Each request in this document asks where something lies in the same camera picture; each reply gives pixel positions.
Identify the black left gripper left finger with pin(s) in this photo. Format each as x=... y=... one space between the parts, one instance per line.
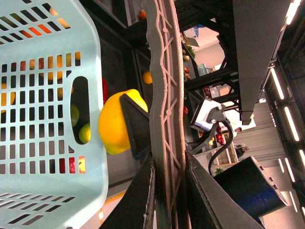
x=136 y=208

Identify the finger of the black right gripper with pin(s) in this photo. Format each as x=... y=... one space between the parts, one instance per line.
x=197 y=145
x=137 y=125

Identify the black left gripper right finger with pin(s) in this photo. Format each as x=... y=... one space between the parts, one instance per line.
x=209 y=206

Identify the yellow lemon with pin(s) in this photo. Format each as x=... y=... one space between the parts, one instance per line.
x=112 y=126

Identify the light blue plastic shopping basket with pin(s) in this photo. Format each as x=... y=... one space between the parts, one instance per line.
x=50 y=58

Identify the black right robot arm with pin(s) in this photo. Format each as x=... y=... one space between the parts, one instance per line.
x=245 y=182

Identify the yellow round pear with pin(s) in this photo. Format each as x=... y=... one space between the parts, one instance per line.
x=147 y=78

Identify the red chili pepper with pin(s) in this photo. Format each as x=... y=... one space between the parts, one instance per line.
x=104 y=90

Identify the green apple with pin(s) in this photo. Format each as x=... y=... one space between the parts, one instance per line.
x=74 y=115

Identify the grey camera on gripper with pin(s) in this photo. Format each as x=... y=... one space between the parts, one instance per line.
x=207 y=113

